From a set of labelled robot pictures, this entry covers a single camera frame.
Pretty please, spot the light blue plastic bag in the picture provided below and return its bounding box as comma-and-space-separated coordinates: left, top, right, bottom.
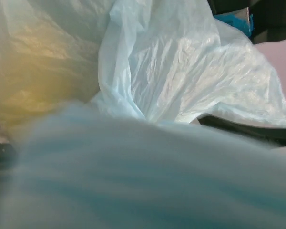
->
0, 0, 286, 229

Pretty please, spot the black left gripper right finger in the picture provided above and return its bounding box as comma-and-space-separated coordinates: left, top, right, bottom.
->
198, 114, 286, 146

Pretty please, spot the black plastic toolbox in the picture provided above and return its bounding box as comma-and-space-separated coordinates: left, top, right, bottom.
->
208, 0, 286, 44

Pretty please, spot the yellow fake fruit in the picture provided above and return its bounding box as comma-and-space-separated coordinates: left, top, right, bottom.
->
0, 31, 99, 136

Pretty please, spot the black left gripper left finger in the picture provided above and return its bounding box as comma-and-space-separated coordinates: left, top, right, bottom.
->
0, 143, 17, 169

